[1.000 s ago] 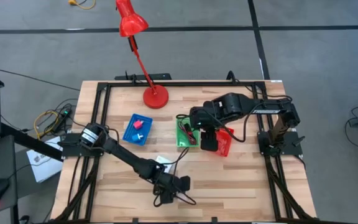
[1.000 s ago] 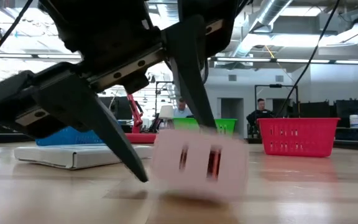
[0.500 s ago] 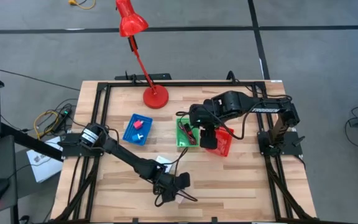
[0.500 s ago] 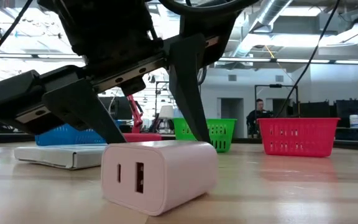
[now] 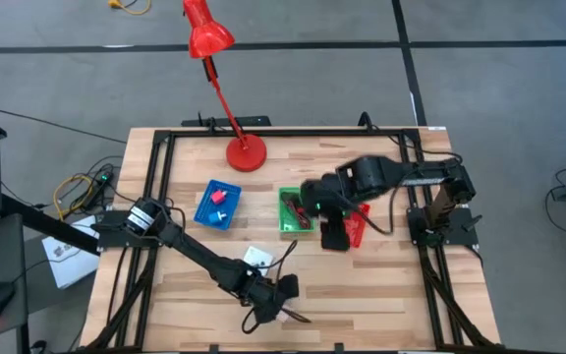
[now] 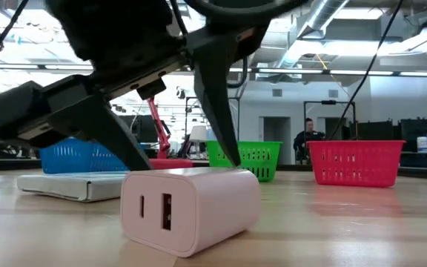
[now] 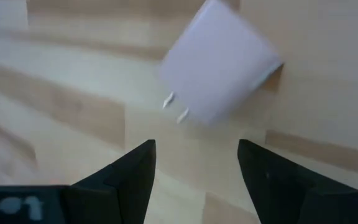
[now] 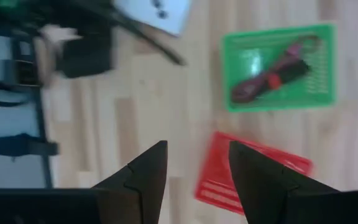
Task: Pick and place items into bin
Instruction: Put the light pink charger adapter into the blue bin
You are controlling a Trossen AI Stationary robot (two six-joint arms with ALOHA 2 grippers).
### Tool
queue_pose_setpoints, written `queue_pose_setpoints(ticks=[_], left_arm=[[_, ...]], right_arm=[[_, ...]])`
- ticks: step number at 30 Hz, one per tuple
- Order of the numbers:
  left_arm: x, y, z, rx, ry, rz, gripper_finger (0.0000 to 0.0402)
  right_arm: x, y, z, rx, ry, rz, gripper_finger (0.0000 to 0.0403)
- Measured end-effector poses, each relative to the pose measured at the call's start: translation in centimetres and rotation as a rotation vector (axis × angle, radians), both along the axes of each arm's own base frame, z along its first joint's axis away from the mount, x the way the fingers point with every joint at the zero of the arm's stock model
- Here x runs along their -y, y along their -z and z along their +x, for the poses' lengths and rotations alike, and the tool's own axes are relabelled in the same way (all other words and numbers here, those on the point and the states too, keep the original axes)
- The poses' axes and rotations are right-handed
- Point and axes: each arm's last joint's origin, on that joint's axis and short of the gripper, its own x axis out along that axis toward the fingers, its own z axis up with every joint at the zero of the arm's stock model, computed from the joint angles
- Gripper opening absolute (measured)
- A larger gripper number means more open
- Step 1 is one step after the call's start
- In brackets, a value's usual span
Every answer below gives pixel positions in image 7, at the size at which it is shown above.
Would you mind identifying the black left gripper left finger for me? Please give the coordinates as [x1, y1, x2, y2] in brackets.
[60, 139, 157, 224]

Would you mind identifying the lilac charger cube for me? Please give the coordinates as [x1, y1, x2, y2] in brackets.
[158, 0, 285, 126]

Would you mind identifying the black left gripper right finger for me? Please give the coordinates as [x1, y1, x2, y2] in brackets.
[237, 139, 358, 224]

